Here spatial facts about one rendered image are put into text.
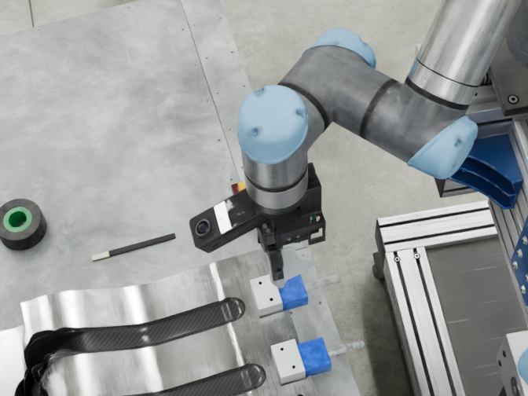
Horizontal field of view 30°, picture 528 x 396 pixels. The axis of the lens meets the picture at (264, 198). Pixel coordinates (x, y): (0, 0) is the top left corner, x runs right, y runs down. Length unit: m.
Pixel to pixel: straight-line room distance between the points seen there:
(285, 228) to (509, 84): 0.45
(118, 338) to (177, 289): 0.12
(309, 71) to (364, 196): 1.48
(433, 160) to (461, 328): 1.16
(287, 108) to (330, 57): 0.10
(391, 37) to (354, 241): 0.67
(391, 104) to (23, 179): 0.83
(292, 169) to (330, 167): 1.52
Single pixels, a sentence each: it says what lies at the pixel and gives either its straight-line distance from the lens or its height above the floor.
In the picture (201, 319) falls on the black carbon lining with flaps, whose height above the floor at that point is 0.88.
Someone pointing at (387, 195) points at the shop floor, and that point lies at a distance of 2.57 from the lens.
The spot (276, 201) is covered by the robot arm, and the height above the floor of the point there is 1.23.
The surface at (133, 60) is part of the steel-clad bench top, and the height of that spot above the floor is 0.80.
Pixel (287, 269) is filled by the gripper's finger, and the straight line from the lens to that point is 1.30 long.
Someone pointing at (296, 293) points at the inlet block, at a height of 0.90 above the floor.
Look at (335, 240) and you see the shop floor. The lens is 2.51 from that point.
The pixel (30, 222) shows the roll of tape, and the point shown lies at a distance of 1.65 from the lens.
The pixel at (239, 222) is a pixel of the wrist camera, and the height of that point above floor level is 1.17.
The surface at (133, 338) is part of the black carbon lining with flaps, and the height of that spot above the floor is 0.89.
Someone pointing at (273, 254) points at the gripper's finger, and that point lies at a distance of 1.24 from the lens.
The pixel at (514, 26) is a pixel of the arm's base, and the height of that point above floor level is 1.07.
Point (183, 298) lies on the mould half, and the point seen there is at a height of 0.88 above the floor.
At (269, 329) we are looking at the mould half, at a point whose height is 0.89.
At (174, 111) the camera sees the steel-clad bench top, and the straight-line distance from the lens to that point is 1.75.
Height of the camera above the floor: 2.22
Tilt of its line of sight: 60 degrees down
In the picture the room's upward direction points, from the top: 6 degrees counter-clockwise
